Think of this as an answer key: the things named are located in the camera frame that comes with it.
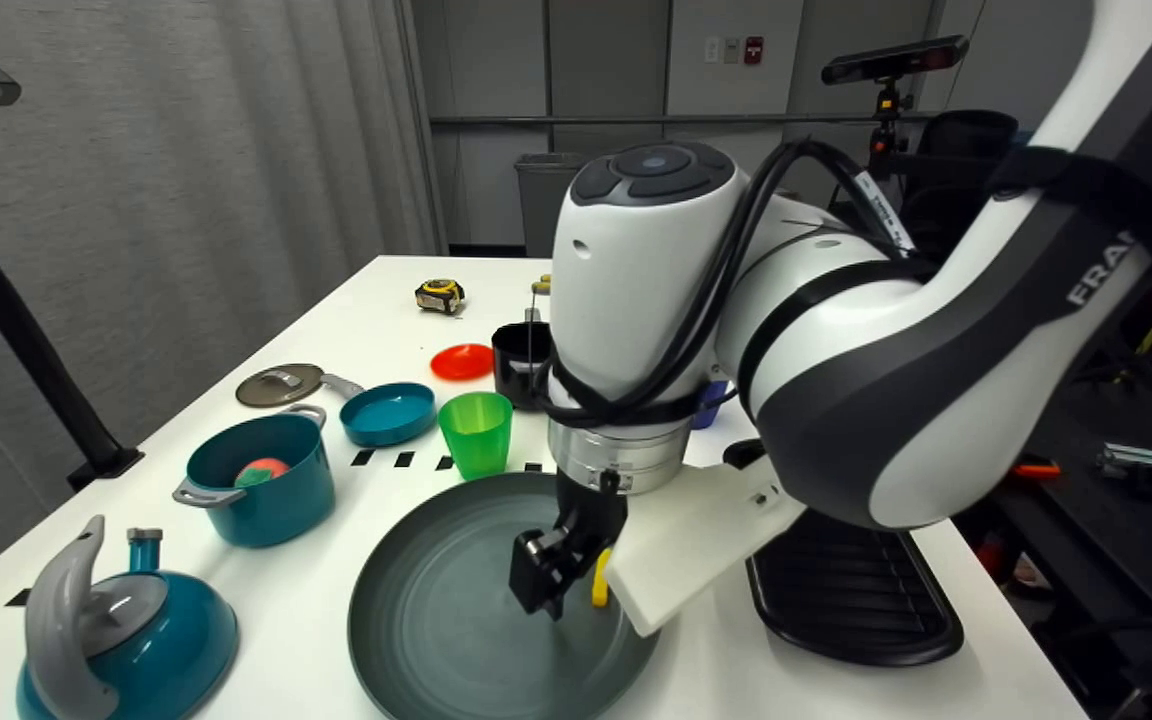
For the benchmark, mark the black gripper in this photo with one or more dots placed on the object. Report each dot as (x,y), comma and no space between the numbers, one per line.
(586,524)

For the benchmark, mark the yellow fry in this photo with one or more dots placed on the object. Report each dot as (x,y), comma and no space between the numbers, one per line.
(600,584)

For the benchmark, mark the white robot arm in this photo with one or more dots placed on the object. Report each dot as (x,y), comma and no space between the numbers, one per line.
(736,351)

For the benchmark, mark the grey round plate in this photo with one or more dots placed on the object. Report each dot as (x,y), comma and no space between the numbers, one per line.
(437,635)

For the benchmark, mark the green plastic cup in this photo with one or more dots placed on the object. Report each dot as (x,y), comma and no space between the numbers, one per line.
(476,434)

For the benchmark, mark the small teal frying pan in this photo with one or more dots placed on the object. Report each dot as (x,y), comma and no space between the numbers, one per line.
(382,415)

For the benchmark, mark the bowl with toy corn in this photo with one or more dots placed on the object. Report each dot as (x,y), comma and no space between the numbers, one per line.
(540,287)

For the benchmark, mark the yellow black tape measure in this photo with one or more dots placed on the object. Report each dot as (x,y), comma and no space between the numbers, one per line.
(445,299)

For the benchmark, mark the black baking tray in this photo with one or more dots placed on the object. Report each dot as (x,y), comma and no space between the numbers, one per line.
(850,592)

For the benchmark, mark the grey metal pot lid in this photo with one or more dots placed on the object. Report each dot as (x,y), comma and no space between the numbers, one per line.
(276,387)

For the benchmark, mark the teal toy kettle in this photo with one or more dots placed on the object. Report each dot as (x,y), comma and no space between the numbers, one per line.
(133,646)

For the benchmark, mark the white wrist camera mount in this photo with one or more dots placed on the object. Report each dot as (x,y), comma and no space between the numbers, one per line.
(689,534)

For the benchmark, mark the black saucepan grey handle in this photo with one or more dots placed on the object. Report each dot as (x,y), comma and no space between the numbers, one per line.
(523,363)

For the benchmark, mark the teal pot with handles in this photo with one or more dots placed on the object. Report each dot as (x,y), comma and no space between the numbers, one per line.
(262,481)

